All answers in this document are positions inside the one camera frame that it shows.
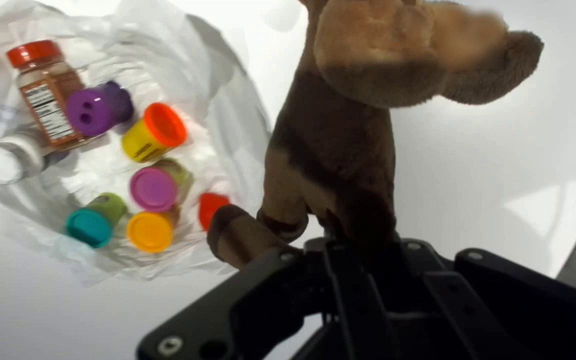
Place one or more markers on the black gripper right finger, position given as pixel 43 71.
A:
pixel 434 287

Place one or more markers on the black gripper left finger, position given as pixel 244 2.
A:
pixel 339 301

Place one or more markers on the brown plush moose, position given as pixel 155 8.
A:
pixel 348 132

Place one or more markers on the yellow tub magenta lid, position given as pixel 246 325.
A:
pixel 155 189

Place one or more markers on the yellow tub orange lid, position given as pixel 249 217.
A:
pixel 155 132

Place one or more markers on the purple two-hole cup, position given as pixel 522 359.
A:
pixel 95 110

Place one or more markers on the white plastic bottle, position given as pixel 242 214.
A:
pixel 11 159

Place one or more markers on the yellow tub red lid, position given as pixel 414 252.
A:
pixel 211 206

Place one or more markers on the clear plastic bag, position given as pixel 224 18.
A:
pixel 228 100

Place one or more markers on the yellow tub teal lid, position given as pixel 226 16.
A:
pixel 91 222

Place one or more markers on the spice jar red lid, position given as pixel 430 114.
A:
pixel 48 100

